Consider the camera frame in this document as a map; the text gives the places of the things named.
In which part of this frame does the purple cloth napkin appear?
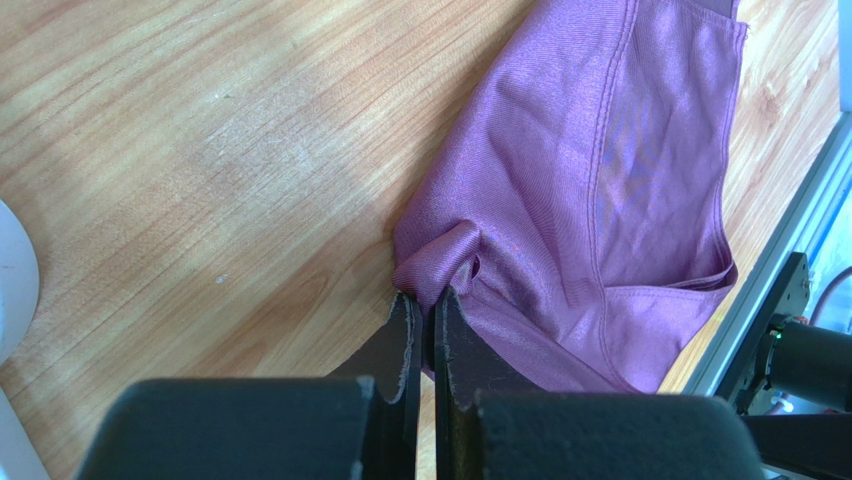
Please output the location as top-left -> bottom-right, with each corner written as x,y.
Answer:
393,1 -> 747,393

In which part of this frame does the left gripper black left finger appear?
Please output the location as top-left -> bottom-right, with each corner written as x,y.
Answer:
78,293 -> 423,479

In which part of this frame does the white clothes rack stand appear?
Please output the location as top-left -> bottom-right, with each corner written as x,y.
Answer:
1,203 -> 48,479

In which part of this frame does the aluminium frame rail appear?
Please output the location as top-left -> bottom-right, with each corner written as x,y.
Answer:
682,112 -> 851,396

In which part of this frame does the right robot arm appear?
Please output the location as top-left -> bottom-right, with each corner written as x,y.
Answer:
714,252 -> 851,479

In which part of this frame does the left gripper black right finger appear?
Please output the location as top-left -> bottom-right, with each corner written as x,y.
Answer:
433,289 -> 763,479

